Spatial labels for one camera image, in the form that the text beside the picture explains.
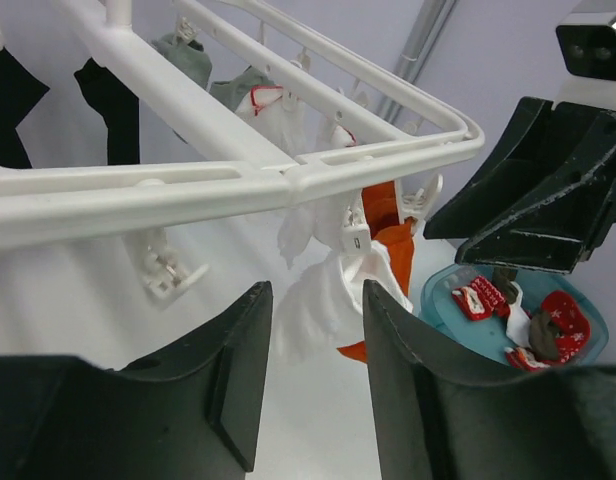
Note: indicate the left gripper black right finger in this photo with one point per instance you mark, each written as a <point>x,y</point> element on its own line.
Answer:
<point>442,411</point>

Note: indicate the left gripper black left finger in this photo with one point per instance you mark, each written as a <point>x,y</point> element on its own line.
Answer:
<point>190,410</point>

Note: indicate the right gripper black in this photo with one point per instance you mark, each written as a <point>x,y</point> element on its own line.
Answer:
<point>509,215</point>

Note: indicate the white plastic sock hanger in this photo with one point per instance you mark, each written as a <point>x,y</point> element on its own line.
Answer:
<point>240,171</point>

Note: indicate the large white hanger clip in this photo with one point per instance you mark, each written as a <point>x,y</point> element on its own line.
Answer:
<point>159,268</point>

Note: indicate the blue plastic basin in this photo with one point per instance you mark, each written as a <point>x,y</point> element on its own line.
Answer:
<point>488,337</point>

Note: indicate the red white patterned sock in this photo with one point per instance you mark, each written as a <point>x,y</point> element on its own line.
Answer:
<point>479,299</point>

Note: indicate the brown sock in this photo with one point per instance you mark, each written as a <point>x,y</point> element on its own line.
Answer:
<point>537,332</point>

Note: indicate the red sock in basin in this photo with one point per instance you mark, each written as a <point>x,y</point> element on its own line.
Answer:
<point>565,329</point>

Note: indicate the silver metal clothes rack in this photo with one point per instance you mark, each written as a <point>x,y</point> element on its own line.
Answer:
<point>427,28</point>

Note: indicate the white sock red trim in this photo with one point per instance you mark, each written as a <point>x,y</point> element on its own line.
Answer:
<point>332,136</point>
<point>278,115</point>

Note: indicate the black sock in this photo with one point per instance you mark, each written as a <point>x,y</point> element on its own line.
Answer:
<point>20,92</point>
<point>119,109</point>

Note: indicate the grey sock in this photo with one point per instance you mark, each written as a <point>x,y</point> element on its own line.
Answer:
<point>195,63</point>

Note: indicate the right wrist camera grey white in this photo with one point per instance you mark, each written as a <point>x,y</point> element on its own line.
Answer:
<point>587,41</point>

